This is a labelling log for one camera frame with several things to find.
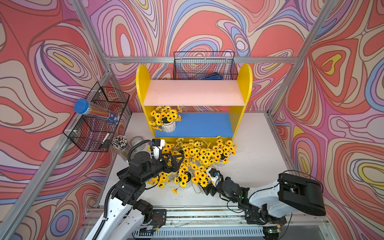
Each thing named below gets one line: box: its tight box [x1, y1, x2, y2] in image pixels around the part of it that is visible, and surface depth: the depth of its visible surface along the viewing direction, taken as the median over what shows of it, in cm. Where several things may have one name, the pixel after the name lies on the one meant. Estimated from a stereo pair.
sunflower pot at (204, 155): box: [195, 142, 216, 167], surface depth 82 cm
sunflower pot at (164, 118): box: [148, 106, 183, 133], surface depth 82 cm
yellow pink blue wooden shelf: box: [136, 64, 253, 140], surface depth 84 cm
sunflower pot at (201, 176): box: [192, 163, 209, 188], surface depth 73 cm
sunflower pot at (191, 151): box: [181, 139, 203, 166], surface depth 83 cm
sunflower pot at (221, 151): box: [212, 138, 237, 167], surface depth 84 cm
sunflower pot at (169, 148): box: [161, 138, 184, 155], surface depth 86 cm
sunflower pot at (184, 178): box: [172, 162, 193, 195], surface depth 74 cm
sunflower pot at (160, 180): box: [146, 172, 172, 189], surface depth 75 cm
